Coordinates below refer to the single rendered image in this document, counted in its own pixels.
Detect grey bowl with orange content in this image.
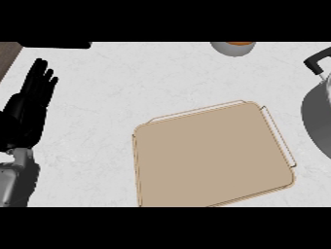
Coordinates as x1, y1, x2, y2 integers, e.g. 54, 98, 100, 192
208, 42, 257, 58

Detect grey metal pot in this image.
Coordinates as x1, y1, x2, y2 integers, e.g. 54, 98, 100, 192
299, 47, 331, 171

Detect black flat appliance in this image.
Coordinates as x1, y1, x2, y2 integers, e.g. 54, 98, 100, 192
17, 42, 93, 51

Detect tan wooden tray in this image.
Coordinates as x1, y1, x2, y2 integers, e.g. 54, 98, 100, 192
131, 99, 299, 208

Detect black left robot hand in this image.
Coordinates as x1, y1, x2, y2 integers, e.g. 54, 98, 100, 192
0, 57, 60, 154

